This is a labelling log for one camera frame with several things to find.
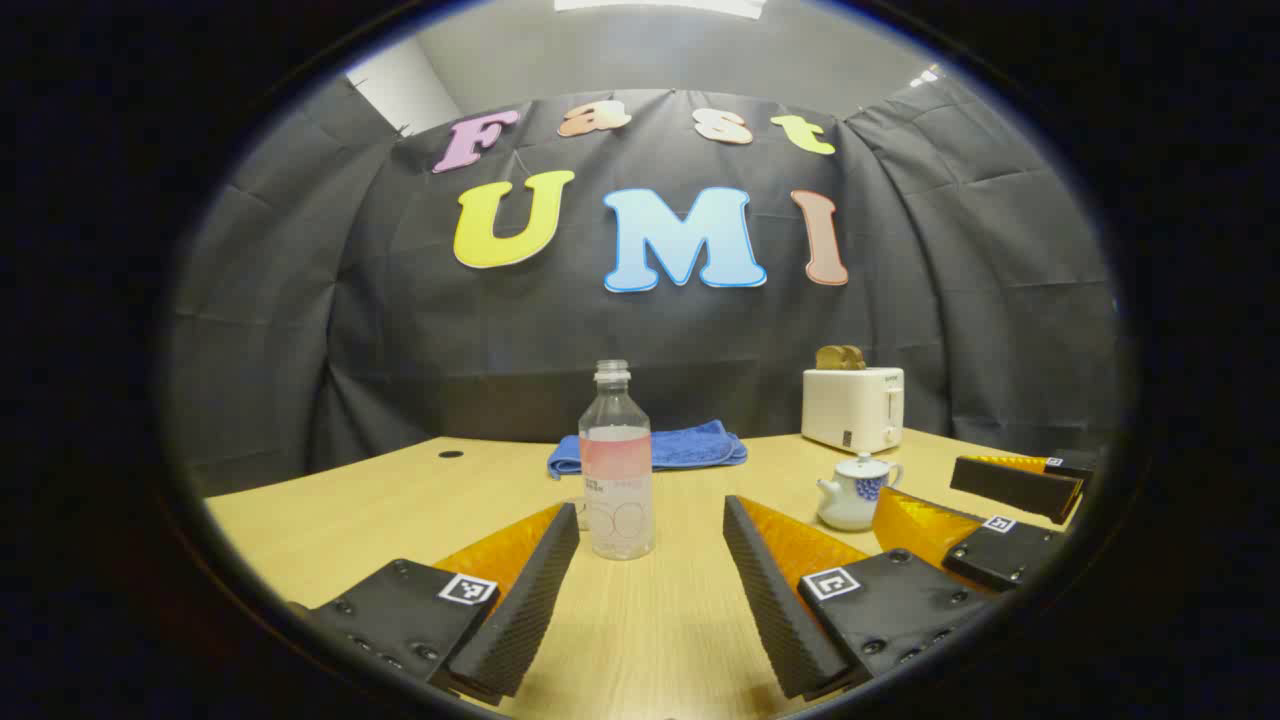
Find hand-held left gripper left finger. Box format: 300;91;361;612
290;502;581;706

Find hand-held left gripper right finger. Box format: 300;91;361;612
722;494;1001;701

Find white teacup blue pattern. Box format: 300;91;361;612
816;465;904;532

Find clear water bottle pink label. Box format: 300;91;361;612
578;360;656;561

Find blue folded towel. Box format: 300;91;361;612
547;420;748;480

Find white toaster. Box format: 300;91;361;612
801;366;906;455

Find black backdrop cloth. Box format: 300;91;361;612
165;75;1121;496

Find ceiling light panel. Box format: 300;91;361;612
553;0;766;19

